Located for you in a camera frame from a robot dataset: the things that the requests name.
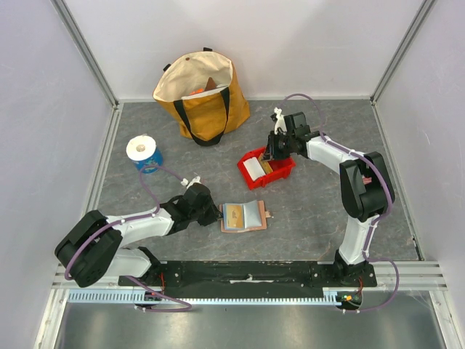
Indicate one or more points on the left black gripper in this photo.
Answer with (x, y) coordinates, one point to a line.
(214, 214)

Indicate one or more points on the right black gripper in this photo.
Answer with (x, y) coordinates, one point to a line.
(275, 146)

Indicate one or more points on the yellow credit card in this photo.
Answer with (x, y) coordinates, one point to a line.
(233, 216)

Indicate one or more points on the tan leather card holder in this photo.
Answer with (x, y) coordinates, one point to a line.
(255, 217)

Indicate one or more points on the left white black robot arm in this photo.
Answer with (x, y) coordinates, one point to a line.
(98, 245)

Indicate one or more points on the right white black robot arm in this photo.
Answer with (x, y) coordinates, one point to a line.
(366, 189)

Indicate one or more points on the brown card in bin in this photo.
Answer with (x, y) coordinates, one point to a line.
(266, 167)

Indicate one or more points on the white card stack in bin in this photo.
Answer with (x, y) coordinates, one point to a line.
(254, 168)

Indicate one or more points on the red plastic bin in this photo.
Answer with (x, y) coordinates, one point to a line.
(281, 170)

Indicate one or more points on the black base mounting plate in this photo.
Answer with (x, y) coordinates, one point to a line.
(252, 279)

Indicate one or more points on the yellow canvas tote bag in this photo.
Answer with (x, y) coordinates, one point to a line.
(206, 117)

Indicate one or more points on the orange item inside bag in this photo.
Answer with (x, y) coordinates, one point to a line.
(196, 92)

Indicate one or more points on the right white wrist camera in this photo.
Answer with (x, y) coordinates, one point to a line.
(280, 124)

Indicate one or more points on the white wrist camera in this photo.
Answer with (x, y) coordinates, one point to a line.
(187, 183)
(280, 124)

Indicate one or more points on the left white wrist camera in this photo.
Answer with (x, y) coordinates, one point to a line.
(187, 183)

